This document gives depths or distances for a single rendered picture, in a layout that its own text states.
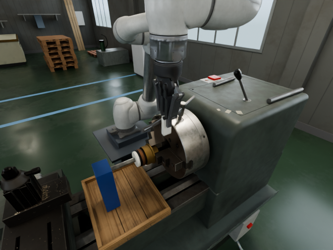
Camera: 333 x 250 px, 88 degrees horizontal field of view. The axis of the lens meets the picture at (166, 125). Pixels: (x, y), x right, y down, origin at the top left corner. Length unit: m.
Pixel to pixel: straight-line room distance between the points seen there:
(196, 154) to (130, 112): 0.71
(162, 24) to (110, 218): 0.74
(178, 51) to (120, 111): 0.92
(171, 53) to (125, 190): 0.69
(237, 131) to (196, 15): 0.44
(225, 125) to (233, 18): 0.38
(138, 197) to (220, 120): 0.51
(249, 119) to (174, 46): 0.45
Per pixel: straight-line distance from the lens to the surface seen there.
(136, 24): 0.72
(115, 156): 1.29
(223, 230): 1.22
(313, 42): 3.11
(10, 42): 8.42
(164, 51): 0.41
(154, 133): 0.76
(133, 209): 0.85
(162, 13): 0.40
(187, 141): 0.68
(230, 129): 0.70
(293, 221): 2.15
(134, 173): 0.97
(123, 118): 1.30
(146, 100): 1.27
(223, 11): 0.46
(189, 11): 0.41
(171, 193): 0.91
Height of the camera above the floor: 1.60
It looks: 33 degrees down
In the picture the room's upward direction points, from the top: straight up
